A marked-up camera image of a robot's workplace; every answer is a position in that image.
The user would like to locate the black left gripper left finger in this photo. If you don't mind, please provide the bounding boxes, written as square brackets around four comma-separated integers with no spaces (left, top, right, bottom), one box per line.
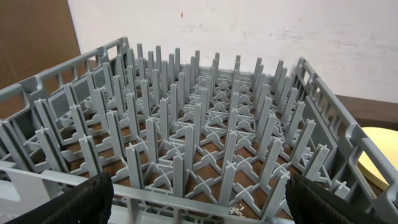
[7,172,114,224]

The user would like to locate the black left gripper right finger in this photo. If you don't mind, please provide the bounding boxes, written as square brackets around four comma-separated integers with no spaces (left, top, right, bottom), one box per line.
[285,174,384,224]

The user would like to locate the yellow plastic plate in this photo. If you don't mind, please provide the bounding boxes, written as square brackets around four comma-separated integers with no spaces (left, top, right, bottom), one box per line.
[358,126,397,190]

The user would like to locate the grey plastic dishwasher rack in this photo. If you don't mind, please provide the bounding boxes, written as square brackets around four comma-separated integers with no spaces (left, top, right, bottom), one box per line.
[1,37,397,223]

